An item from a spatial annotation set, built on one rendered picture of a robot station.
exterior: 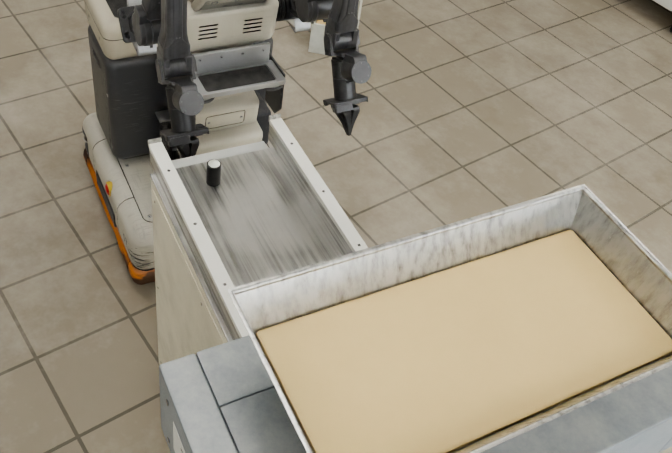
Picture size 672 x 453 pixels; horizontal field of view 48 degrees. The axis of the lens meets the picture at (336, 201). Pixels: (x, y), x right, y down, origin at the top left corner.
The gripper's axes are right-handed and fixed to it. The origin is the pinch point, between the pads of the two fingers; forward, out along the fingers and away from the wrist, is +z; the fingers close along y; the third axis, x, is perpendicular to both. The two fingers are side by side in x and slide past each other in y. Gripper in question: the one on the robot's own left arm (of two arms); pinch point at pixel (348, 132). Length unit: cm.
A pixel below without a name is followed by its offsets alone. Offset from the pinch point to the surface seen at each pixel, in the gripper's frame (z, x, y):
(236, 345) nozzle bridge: -1, -87, -63
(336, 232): 8.9, -39.5, -24.8
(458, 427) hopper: 3, -113, -46
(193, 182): -0.7, -14.1, -46.7
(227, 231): 7, -28, -45
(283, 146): -4.7, -15.5, -24.9
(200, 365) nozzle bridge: 0, -88, -69
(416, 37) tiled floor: 7, 157, 123
